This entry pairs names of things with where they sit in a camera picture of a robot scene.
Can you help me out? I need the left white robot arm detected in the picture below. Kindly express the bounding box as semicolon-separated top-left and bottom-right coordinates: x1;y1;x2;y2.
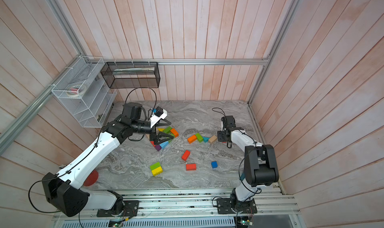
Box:
42;102;173;217

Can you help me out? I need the blue cube block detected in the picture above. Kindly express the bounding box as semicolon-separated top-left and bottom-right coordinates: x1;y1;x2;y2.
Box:
211;161;218;169

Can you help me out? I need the white wire mesh shelf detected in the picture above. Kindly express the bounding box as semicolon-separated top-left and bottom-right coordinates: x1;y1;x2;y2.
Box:
52;56;117;128

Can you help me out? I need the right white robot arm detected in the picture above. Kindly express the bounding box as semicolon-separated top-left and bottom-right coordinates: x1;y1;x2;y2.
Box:
217;116;279;212

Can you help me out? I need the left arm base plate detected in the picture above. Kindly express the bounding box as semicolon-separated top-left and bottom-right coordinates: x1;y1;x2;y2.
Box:
97;200;140;218

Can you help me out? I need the front yellow block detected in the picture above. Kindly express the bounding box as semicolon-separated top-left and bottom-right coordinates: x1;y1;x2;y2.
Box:
152;166;163;177

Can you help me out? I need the light blue block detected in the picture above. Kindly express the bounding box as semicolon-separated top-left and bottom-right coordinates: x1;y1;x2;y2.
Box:
160;141;169;149

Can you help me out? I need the orange block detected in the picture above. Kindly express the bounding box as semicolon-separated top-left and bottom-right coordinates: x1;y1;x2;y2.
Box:
188;135;197;144
170;128;179;138

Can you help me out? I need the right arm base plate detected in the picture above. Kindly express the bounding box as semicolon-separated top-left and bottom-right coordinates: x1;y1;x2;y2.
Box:
215;198;258;215

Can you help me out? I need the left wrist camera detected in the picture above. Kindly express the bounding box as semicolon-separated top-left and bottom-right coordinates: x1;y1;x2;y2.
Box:
150;107;168;128

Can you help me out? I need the red pen holder cup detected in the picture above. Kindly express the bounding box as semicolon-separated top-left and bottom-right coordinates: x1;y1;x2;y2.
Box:
83;170;99;187

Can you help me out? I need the black wire mesh basket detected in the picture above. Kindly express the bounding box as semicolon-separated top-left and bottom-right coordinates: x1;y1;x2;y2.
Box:
101;62;161;89

